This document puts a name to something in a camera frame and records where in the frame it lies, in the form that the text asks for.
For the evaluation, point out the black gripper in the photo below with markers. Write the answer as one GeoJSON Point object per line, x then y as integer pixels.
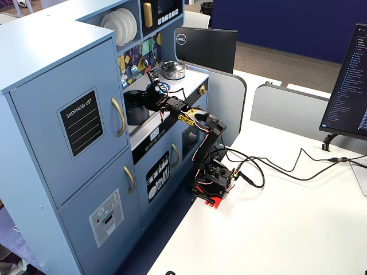
{"type": "Point", "coordinates": [151, 92]}

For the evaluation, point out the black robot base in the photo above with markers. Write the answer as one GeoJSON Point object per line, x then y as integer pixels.
{"type": "Point", "coordinates": [218, 174]}

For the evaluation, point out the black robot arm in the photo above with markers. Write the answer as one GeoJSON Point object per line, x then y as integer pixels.
{"type": "Point", "coordinates": [206, 143]}

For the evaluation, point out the steel pot lid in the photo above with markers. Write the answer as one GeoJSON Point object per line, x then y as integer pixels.
{"type": "Point", "coordinates": [172, 66]}

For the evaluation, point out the steel pot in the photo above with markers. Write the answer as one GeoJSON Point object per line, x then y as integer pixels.
{"type": "Point", "coordinates": [172, 75]}

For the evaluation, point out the dark gray cooking pot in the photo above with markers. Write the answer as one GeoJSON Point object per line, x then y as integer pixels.
{"type": "Point", "coordinates": [134, 111]}

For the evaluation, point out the metal slotted spatula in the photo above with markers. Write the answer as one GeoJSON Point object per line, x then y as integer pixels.
{"type": "Point", "coordinates": [134, 71]}

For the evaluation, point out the metal ladle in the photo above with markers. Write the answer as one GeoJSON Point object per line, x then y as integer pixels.
{"type": "Point", "coordinates": [146, 62]}

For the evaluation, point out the metal skimmer spoon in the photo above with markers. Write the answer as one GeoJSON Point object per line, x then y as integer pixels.
{"type": "Point", "coordinates": [123, 78]}

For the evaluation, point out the metal whisk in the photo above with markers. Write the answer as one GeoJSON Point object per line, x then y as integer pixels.
{"type": "Point", "coordinates": [153, 57]}

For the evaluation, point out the digital clock display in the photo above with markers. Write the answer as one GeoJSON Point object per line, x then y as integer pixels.
{"type": "Point", "coordinates": [155, 134]}

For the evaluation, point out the colourful tile backsplash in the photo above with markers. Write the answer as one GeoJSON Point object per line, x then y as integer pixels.
{"type": "Point", "coordinates": [129, 57]}

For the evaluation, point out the gold stove knob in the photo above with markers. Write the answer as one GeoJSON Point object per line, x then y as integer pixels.
{"type": "Point", "coordinates": [202, 89]}

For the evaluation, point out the black Dell monitor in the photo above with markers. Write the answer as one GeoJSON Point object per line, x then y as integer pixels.
{"type": "Point", "coordinates": [206, 48]}

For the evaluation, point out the white plate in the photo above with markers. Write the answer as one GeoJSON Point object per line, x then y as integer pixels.
{"type": "Point", "coordinates": [135, 24]}
{"type": "Point", "coordinates": [111, 28]}
{"type": "Point", "coordinates": [130, 25]}

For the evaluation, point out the gray desk divider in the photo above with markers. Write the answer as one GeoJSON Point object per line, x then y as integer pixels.
{"type": "Point", "coordinates": [226, 109]}
{"type": "Point", "coordinates": [286, 114]}

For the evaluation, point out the black dishwasher sticker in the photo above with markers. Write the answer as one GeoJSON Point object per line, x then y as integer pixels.
{"type": "Point", "coordinates": [155, 172]}

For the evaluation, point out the black shopping list board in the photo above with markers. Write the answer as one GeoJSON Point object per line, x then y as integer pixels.
{"type": "Point", "coordinates": [86, 137]}

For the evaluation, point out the white chair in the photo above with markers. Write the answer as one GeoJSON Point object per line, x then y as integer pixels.
{"type": "Point", "coordinates": [195, 20]}

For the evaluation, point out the black toy microwave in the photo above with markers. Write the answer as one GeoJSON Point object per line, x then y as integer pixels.
{"type": "Point", "coordinates": [156, 8]}

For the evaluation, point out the blue dishwasher door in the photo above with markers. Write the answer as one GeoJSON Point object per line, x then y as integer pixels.
{"type": "Point", "coordinates": [175, 177]}

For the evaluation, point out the black trash bin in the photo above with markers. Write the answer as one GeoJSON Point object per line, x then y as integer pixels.
{"type": "Point", "coordinates": [206, 8]}

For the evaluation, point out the blue toy kitchen unit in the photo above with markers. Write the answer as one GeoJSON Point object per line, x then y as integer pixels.
{"type": "Point", "coordinates": [43, 43]}

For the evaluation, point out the red table clamp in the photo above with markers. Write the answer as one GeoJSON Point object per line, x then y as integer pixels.
{"type": "Point", "coordinates": [216, 203]}

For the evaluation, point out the blue fridge door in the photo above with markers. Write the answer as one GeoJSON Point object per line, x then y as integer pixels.
{"type": "Point", "coordinates": [34, 143]}

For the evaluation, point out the gray ice dispenser sticker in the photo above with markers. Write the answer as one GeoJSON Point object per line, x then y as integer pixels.
{"type": "Point", "coordinates": [97, 235]}

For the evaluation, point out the blue freezer door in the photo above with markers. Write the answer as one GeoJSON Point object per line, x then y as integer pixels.
{"type": "Point", "coordinates": [80, 243]}

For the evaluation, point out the black monitor stand clamp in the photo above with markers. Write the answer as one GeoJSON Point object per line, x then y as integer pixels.
{"type": "Point", "coordinates": [328, 140]}

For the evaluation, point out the black round object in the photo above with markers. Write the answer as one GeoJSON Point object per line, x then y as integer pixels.
{"type": "Point", "coordinates": [170, 272]}

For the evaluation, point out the monitor showing code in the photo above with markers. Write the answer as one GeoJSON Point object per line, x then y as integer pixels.
{"type": "Point", "coordinates": [344, 86]}

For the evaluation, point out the blue textured floor mat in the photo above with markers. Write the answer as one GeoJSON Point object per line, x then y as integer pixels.
{"type": "Point", "coordinates": [11, 235]}

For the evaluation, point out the silver stand plate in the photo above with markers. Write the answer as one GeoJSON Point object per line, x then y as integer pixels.
{"type": "Point", "coordinates": [361, 177]}

